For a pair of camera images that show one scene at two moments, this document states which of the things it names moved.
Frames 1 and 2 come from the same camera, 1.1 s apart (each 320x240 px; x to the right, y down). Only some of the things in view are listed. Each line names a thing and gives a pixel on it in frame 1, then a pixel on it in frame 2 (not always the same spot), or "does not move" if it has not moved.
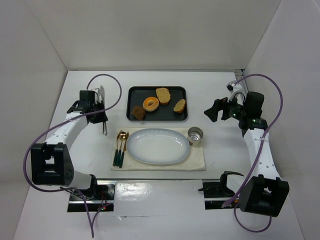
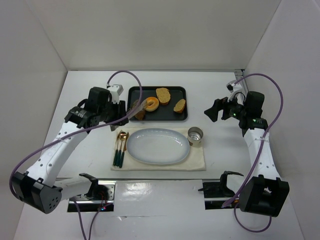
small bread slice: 179,105 does not move
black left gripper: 99,116 -> 122,110
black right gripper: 224,109 does not move
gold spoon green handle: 122,136 does not move
